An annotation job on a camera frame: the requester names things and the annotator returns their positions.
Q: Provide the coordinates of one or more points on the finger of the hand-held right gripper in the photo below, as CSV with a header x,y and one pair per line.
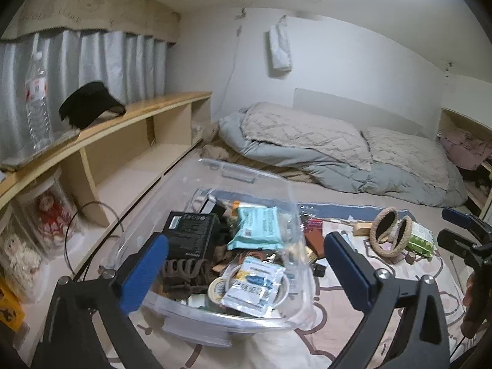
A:
x,y
453,240
457,217

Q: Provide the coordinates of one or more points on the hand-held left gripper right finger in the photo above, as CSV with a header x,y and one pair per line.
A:
x,y
348,273

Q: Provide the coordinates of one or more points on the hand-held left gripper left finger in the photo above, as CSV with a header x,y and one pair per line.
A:
x,y
144,273

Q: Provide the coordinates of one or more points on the large white tape roll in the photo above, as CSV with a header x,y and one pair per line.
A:
x,y
287,290

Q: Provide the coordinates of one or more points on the clear plastic storage box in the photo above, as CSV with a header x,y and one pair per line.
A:
x,y
192,314

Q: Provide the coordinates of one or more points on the blue and white sachet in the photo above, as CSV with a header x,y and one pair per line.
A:
x,y
250,288

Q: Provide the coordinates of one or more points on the teal wet wipes pack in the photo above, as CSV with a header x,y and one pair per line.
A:
x,y
257,226

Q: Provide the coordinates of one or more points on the person's right hand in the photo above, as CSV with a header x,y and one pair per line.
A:
x,y
471,299

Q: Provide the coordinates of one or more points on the black charger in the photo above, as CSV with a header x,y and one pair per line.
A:
x,y
319,270

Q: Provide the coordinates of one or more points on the green wet wipes pack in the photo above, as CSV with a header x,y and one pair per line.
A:
x,y
422,240

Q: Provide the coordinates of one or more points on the brown hair claw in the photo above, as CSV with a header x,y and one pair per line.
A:
x,y
184,273

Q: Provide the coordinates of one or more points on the cartoon printed blanket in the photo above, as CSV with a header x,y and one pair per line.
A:
x,y
384,299

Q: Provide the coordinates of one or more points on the small brown tape roll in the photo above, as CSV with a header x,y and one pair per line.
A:
x,y
411,256

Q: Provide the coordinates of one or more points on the beige wooden brush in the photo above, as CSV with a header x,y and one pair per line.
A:
x,y
361,228

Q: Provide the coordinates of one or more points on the brown leather wallet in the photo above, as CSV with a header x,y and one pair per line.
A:
x,y
313,240

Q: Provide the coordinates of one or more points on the flat black box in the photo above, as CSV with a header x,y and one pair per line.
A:
x,y
188,234

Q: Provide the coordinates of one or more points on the red box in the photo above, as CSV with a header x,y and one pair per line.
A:
x,y
313,223

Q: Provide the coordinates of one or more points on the blue striped cloth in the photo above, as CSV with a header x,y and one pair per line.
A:
x,y
338,211

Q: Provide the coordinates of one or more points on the pile of pink clothes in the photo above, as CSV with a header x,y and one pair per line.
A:
x,y
465,148

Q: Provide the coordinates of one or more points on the beige textured pillow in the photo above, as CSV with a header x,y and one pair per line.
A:
x,y
407,153
307,138

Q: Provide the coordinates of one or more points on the grey duvet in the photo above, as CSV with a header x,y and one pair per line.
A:
x,y
338,176

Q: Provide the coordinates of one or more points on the open wardrobe niche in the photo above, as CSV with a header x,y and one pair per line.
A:
x,y
446,119

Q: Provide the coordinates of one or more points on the beige bed sheet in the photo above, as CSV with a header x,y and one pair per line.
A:
x,y
173,175

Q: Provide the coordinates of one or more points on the clear jar with red doll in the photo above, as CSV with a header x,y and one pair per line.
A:
x,y
50,215

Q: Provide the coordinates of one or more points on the clear jar with white doll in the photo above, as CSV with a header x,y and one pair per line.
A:
x,y
21,261

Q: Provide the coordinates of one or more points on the yellow box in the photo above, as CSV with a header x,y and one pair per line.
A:
x,y
9,303

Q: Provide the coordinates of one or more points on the wooden shelf unit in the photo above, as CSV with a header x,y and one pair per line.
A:
x,y
115,134

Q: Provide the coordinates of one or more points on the white headboard panel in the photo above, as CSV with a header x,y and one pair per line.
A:
x,y
346,103

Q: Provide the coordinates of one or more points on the black cap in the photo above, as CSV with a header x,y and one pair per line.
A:
x,y
90,105

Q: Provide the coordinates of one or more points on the clear water bottle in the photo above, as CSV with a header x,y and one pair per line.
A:
x,y
36,100

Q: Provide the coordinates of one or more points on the grey curtain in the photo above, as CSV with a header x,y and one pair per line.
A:
x,y
77,77

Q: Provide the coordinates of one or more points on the white hanging paper bag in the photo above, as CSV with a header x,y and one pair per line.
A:
x,y
280,52

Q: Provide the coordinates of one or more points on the beige printed curtain valance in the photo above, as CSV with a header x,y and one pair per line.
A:
x,y
88,7

